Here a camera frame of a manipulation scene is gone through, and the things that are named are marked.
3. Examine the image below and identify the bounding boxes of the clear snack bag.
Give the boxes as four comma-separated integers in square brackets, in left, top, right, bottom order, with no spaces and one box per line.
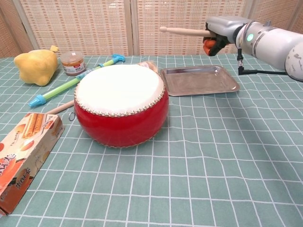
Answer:
[138,61,159,74]

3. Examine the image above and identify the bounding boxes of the orange biscuit box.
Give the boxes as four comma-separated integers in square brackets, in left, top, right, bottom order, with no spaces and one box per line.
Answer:
[0,112,65,216]

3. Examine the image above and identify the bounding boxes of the red drum white head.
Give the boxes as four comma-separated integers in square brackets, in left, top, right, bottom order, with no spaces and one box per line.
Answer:
[73,63,170,148]

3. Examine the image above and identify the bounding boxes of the green checked tablecloth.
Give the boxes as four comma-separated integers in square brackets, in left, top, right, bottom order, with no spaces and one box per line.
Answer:
[0,53,303,227]

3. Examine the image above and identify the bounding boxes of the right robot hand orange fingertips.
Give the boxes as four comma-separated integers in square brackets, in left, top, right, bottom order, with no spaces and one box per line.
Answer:
[203,16,249,57]

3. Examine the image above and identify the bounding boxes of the wooden drumstick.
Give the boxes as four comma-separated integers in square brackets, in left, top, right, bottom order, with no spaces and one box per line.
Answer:
[159,26,214,38]
[45,100,75,114]

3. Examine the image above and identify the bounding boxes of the yellow plush toy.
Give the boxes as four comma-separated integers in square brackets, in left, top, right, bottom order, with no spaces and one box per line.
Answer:
[13,45,59,87]

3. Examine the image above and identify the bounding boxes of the stainless steel tray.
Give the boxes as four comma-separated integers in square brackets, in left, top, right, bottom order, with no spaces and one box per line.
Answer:
[160,65,241,97]

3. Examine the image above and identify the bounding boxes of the clear jar brown contents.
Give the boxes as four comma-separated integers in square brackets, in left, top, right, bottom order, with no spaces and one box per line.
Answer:
[60,52,86,77]

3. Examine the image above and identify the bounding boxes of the green blue water squirter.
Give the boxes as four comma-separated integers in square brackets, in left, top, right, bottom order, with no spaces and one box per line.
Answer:
[28,54,125,108]

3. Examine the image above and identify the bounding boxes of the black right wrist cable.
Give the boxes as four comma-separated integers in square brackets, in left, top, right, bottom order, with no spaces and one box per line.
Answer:
[236,47,289,76]

